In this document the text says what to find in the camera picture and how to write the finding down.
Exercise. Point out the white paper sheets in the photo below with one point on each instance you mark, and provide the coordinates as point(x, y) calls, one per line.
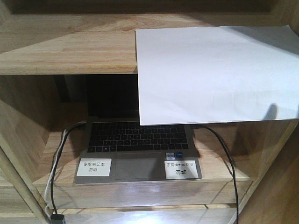
point(217, 74)

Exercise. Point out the grey open laptop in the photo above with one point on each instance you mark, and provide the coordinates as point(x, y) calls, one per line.
point(113, 130)

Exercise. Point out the white label sticker right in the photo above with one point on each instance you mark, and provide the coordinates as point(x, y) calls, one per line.
point(181, 170)

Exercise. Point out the white label sticker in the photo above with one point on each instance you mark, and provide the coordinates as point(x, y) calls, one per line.
point(94, 167)
point(181, 170)

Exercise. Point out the white label sticker left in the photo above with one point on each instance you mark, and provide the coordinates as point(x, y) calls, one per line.
point(94, 167)

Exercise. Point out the grey usb adapter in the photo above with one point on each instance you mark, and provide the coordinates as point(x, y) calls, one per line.
point(57, 219)

